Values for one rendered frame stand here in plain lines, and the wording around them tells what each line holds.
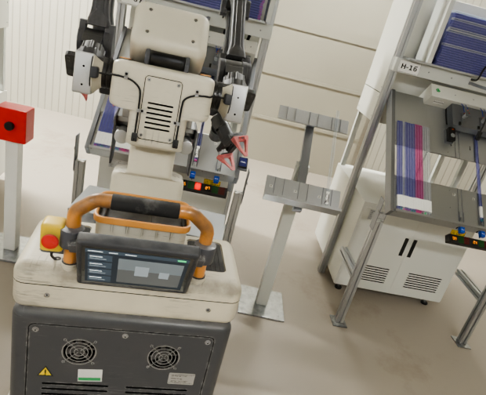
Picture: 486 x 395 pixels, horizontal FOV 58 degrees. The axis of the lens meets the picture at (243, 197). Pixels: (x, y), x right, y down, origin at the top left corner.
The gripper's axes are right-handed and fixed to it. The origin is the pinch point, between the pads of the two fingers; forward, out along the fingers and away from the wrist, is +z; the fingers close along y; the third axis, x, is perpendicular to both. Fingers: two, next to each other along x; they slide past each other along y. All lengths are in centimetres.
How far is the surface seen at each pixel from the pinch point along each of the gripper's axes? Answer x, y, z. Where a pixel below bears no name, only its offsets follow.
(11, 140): 52, 79, -68
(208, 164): -16.3, 38.1, -19.8
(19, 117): 48, 68, -73
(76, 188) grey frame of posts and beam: 32, 74, -36
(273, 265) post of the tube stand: -47, 64, 30
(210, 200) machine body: -35, 75, -16
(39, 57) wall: -38, 245, -268
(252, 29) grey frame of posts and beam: -55, 10, -77
